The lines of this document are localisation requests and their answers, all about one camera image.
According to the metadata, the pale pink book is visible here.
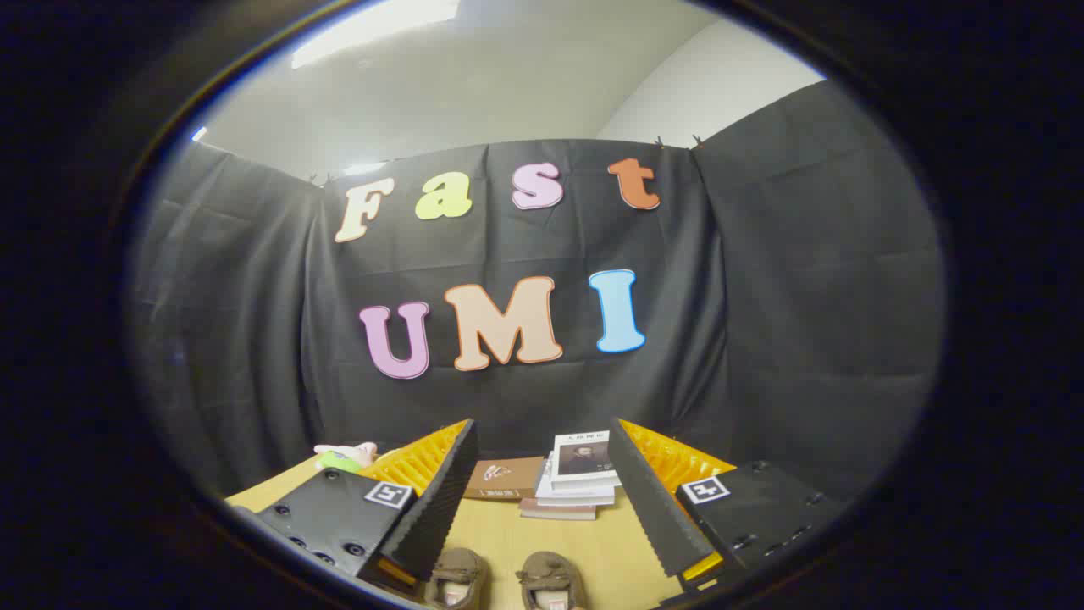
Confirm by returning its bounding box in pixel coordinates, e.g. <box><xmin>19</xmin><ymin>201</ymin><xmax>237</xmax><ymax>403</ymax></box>
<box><xmin>519</xmin><ymin>497</ymin><xmax>598</xmax><ymax>521</ymax></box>

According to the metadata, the thick white book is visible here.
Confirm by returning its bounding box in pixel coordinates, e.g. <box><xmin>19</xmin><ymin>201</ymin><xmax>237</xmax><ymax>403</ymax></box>
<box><xmin>535</xmin><ymin>453</ymin><xmax>617</xmax><ymax>507</ymax></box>

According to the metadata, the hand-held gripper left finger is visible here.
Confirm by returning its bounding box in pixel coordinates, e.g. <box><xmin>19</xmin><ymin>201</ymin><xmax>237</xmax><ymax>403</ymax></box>
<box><xmin>227</xmin><ymin>418</ymin><xmax>480</xmax><ymax>596</ymax></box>

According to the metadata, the yellow pink green plush toy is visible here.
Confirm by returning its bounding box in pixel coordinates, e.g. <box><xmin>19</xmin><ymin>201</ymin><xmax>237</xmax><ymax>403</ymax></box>
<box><xmin>313</xmin><ymin>441</ymin><xmax>401</xmax><ymax>474</ymax></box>

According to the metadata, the ceiling light panel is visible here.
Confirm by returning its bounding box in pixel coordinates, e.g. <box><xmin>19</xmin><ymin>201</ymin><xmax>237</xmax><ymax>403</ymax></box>
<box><xmin>292</xmin><ymin>0</ymin><xmax>462</xmax><ymax>69</ymax></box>

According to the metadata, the brown hardcover book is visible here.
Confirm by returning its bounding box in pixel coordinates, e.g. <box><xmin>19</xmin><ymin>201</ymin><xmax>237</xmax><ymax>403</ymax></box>
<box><xmin>463</xmin><ymin>456</ymin><xmax>545</xmax><ymax>501</ymax></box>

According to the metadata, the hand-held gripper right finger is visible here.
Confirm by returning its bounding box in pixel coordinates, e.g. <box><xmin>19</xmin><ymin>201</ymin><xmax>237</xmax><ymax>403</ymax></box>
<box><xmin>606</xmin><ymin>417</ymin><xmax>849</xmax><ymax>607</ymax></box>

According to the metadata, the white book with portrait cover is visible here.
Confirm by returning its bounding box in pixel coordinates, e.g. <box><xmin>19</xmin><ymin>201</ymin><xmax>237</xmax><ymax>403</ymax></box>
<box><xmin>550</xmin><ymin>430</ymin><xmax>623</xmax><ymax>492</ymax></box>

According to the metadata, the brown fuzzy shoe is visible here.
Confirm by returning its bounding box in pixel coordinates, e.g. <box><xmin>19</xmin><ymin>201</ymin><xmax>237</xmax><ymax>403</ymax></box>
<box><xmin>517</xmin><ymin>551</ymin><xmax>588</xmax><ymax>610</ymax></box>
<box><xmin>423</xmin><ymin>546</ymin><xmax>489</xmax><ymax>610</ymax></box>

